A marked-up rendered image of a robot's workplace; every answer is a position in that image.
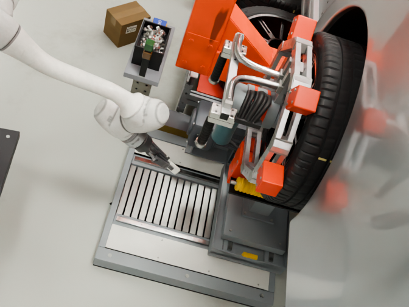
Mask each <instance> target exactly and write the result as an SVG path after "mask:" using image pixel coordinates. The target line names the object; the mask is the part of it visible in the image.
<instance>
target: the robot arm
mask: <svg viewBox="0 0 409 307"><path fill-rule="evenodd" d="M18 2H19V0H0V51H1V52H3V53H5V54H7V55H9V56H11V57H13V58H15V59H17V60H19V61H21V62H23V63H24V64H26V65H28V66H29V67H31V68H33V69H35V70H37V71H39V72H41V73H43V74H45V75H47V76H49V77H51V78H53V79H56V80H59V81H61V82H64V83H67V84H70V85H72V86H76V87H78V88H81V89H83V90H86V91H89V92H92V93H95V94H98V95H100V96H103V97H105V98H107V99H104V100H102V101H101V102H99V103H98V104H97V106H96V107H95V109H94V118H95V119H96V121H97V122H98V123H99V125H100V126H101V127H102V128H103V129H104V130H105V131H107V132H108V133H109V134H110V135H112V136H113V137H115V138H118V139H120V140H121V141H122V142H123V143H125V144H126V145H127V146H128V147H130V148H134V149H135V150H137V151H138V152H140V153H143V152H145V153H146V154H147V155H148V156H150V157H151V158H152V159H151V161H152V162H153V163H156V164H157V165H159V166H161V167H162V168H164V169H166V168H167V169H168V170H169V171H171V172H172V173H173V174H177V173H178V172H179V171H180V168H179V167H178V166H176V165H175V164H174V163H173V162H171V161H170V160H169V159H170V157H166V156H167V155H166V154H165V153H164V152H163V151H162V150H161V149H160V148H159V147H158V146H157V145H156V144H155V143H154V142H153V140H152V137H151V136H150V135H148V134H147V132H151V131H154V130H157V129H160V128H161V127H162V126H164V125H165V124H166V122H167V120H168V118H169V109H168V107H167V105H166V103H164V102H163V101H161V100H159V99H153V98H152V97H148V96H145V95H143V94H141V93H131V92H129V91H127V90H125V89H124V88H122V87H121V86H119V85H116V84H115V83H113V82H110V81H108V80H105V79H103V78H101V77H98V76H95V75H93V74H91V73H88V72H86V71H83V70H81V69H78V68H76V67H74V66H71V65H69V64H67V63H64V62H61V61H59V60H57V59H56V58H53V57H52V56H50V55H49V54H47V53H46V52H44V51H43V50H42V48H40V47H39V45H37V44H36V42H34V41H33V39H32V38H31V37H30V36H29V35H28V33H27V32H26V31H25V30H24V29H23V28H22V27H21V26H20V25H19V24H18V23H17V22H16V21H15V20H14V19H13V18H12V17H13V11H14V9H15V8H16V6H17V4H18Z"/></svg>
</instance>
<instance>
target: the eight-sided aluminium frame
mask: <svg viewBox="0 0 409 307"><path fill-rule="evenodd" d="M312 49H313V45H312V41H309V40H305V39H303V38H300V37H293V38H291V39H289V40H286V41H282V43H281V44H280V45H279V47H278V51H277V53H276V55H275V56H274V58H273V60H272V62H271V64H270V66H269V68H271V69H274V70H275V69H276V67H277V65H278V63H279V61H280V59H281V57H282V56H284V57H285V59H284V61H283V62H282V65H281V66H280V68H279V70H278V71H280V69H284V67H285V65H286V63H287V62H288V60H289V58H290V57H291V58H292V62H291V73H290V81H289V85H288V90H287V95H286V97H285V101H284V104H283V106H282V110H281V113H280V116H279V119H278V123H277V125H276V128H275V131H274V134H273V136H272V139H271V141H270V143H269V145H268V147H267V148H266V150H265V152H264V154H263V155H262V156H261V158H260V160H259V153H260V142H261V137H262V132H263V127H261V128H260V130H258V129H254V128H252V127H248V126H247V127H246V132H245V142H244V148H243V157H242V164H241V166H240V173H241V174H243V175H244V176H245V178H246V179H247V180H248V182H250V183H254V184H256V179H257V171H258V169H259V168H260V166H261V164H262V163H263V161H264V160H266V161H270V159H271V157H272V156H273V154H274V153H276V156H275V157H274V159H273V160H272V163H276V164H280V165H281V163H282V162H283V161H284V159H285V157H287V156H288V154H289V152H290V149H291V148H292V145H293V140H294V137H295V133H296V130H297V128H298V124H299V121H300V119H301V114H299V113H295V112H293V116H292V119H291V121H290V125H289V127H288V131H287V134H286V136H283V135H282V133H283V131H284V127H285V123H286V121H287V118H288V114H289V112H290V111H289V110H286V109H285V107H286V104H287V100H288V96H289V93H290V90H291V89H292V88H294V87H296V86H298V85H302V86H306V87H308V88H311V85H312ZM301 54H303V57H302V62H303V63H304V67H303V73H302V75H299V74H300V61H301ZM263 79H268V80H272V81H275V82H276V81H277V78H274V79H272V78H271V76H268V75H265V76H263ZM259 87H260V88H264V89H266V90H270V91H273V92H275V91H276V90H275V89H272V88H269V87H265V86H261V85H260V86H259ZM251 138H255V141H254V147H253V157H252V162H249V156H250V147H251Z"/></svg>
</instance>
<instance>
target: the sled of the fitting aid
mask: <svg viewBox="0 0 409 307"><path fill-rule="evenodd" d="M229 165H230V163H228V162H225V164H224V166H223V168H222V171H221V175H220V182H219V186H218V193H217V200H216V204H215V212H214V219H213V223H212V230H211V237H210V241H209V248H208V255H209V256H213V257H216V258H220V259H225V260H227V261H232V262H234V263H239V264H243V265H246V266H250V267H253V268H257V269H260V270H265V271H268V272H272V273H276V274H279V275H280V274H281V273H283V271H285V270H286V268H287V249H288V226H289V214H290V211H288V216H287V237H286V249H285V253H284V254H283V255H278V254H275V253H271V252H268V251H264V250H261V249H256V248H254V247H250V246H247V245H243V244H239V243H236V242H232V241H228V240H225V239H221V235H222V227H223V219H224V214H225V206H226V198H227V194H228V186H229V183H227V178H228V171H229Z"/></svg>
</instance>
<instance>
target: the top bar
mask: <svg viewBox="0 0 409 307"><path fill-rule="evenodd" d="M236 34H237V33H236ZM236 34H235V36H234V39H233V43H232V49H231V55H230V60H229V66H228V72H227V76H226V82H225V89H224V92H223V99H222V105H221V109H220V116H219V118H220V119H223V120H226V121H227V120H228V118H229V116H230V113H231V110H230V109H227V108H223V102H224V100H225V97H226V91H227V87H228V84H229V81H230V80H231V79H232V78H233V77H235V76H236V75H237V69H238V65H239V60H238V59H237V57H236V55H235V52H234V47H235V43H236V42H234V41H235V37H236Z"/></svg>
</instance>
